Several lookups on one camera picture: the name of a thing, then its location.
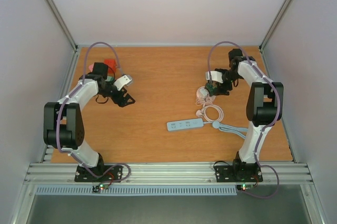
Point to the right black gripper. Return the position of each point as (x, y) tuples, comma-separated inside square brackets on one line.
[(225, 88)]

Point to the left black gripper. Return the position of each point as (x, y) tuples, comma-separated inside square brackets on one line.
[(122, 103)]

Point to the dark green patterned cube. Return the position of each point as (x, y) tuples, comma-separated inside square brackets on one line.
[(212, 88)]

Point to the red cube plug adapter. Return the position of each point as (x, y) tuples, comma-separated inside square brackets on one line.
[(111, 63)]

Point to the pink cube plug adapter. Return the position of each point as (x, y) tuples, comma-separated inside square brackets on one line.
[(91, 67)]

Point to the green small plug charger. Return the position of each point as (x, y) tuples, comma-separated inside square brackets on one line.
[(110, 78)]

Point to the light blue power strip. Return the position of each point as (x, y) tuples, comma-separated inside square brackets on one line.
[(185, 124)]

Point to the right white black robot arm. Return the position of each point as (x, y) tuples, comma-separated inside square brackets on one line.
[(263, 110)]

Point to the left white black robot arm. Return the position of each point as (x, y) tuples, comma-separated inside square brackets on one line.
[(63, 126)]

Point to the left small circuit board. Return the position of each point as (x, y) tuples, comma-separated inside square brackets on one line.
[(100, 188)]

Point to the small circuit board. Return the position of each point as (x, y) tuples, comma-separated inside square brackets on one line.
[(100, 188), (245, 187)]

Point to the right small circuit board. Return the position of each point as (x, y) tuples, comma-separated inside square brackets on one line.
[(245, 187)]

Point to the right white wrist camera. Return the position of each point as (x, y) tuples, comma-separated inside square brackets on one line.
[(214, 76)]

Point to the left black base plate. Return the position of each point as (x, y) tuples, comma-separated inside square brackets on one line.
[(116, 172)]

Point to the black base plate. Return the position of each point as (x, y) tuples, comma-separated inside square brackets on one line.
[(116, 172), (237, 173)]

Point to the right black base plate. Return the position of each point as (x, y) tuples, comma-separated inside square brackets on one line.
[(237, 173)]

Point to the blue slotted cable duct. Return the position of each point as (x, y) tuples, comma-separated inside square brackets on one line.
[(137, 190)]

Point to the aluminium front rail frame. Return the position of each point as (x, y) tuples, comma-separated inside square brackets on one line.
[(184, 173)]

